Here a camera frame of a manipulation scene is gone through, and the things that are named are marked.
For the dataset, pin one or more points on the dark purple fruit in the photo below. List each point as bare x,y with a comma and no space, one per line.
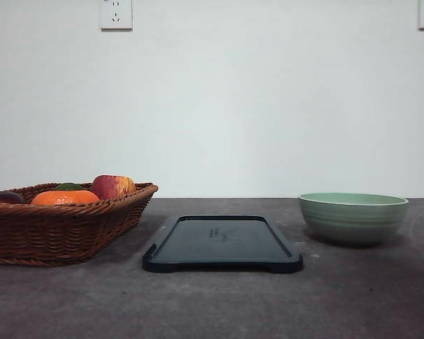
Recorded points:
10,197

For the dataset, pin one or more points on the red apple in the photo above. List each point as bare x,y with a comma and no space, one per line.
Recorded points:
109,186

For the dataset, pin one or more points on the dark rectangular tray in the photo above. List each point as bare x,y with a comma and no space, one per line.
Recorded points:
221,242

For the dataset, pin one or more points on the brown wicker basket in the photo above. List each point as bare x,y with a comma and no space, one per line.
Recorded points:
64,234

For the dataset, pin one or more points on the green ceramic bowl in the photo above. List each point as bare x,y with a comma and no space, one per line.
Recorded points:
352,217

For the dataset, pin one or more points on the white wall socket left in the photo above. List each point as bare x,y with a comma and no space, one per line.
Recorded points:
115,16

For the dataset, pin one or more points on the orange fruit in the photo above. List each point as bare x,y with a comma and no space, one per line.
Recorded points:
64,197

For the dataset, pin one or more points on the green avocado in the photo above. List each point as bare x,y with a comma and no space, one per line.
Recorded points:
69,187

